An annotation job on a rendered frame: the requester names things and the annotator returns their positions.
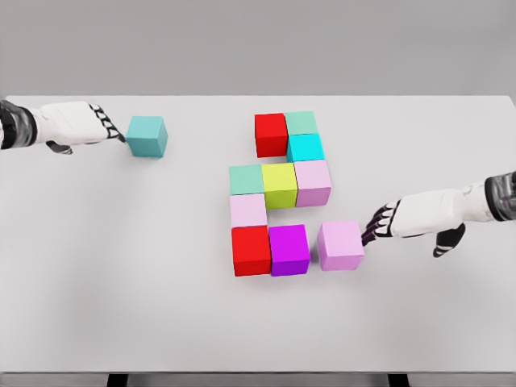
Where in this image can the purple cube block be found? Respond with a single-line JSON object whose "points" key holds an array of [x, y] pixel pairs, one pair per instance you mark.
{"points": [[289, 250]]}

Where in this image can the cyan cube block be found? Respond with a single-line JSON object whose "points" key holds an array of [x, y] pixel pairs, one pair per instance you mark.
{"points": [[305, 148]]}

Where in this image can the teal cube block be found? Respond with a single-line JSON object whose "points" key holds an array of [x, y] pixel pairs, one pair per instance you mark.
{"points": [[146, 136]]}

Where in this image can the light pink cube block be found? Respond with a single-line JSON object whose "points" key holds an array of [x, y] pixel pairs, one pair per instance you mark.
{"points": [[313, 183], [248, 209], [340, 246]]}

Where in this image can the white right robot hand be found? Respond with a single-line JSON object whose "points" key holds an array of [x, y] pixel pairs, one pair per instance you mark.
{"points": [[427, 215]]}

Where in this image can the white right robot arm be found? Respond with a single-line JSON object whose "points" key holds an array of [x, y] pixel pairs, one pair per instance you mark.
{"points": [[489, 197]]}

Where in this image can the red cube block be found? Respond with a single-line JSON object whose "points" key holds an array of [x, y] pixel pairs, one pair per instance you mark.
{"points": [[251, 250], [271, 135]]}

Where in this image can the mint green cube block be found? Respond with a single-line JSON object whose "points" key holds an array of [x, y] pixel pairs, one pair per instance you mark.
{"points": [[246, 179], [301, 122]]}

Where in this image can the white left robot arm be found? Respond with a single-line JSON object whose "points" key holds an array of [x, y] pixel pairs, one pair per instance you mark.
{"points": [[24, 125]]}

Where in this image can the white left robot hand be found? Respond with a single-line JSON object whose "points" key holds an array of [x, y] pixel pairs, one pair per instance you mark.
{"points": [[76, 121]]}

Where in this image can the yellow-green cube block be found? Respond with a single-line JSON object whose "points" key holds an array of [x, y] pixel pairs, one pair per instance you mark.
{"points": [[279, 185]]}

